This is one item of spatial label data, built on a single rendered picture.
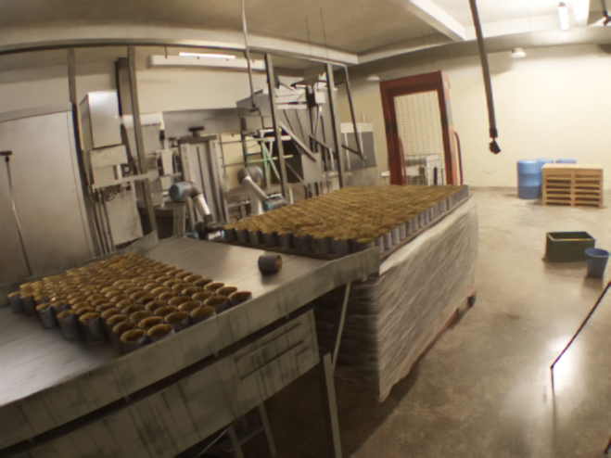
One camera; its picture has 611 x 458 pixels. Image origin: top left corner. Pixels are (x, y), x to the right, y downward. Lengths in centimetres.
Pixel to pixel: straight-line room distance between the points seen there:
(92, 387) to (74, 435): 15
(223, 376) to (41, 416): 50
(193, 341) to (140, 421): 25
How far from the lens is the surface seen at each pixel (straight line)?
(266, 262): 137
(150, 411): 93
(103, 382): 82
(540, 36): 956
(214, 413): 103
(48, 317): 138
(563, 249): 464
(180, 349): 86
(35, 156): 345
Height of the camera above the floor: 152
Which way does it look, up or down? 12 degrees down
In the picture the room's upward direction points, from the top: 7 degrees counter-clockwise
